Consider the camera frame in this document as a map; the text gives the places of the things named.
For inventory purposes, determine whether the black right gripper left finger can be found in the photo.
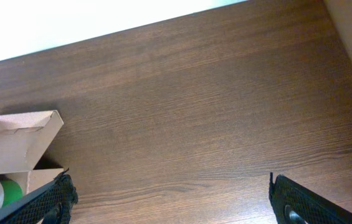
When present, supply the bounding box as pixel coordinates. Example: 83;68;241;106
0;171;78;224

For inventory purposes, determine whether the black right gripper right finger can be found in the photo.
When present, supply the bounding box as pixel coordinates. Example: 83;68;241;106
269;173;352;224

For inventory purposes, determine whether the green tape roll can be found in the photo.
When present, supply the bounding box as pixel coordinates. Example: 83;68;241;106
0;179;23;207

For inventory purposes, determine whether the brown cardboard box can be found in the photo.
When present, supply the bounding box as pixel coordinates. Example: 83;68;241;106
0;110;64;195

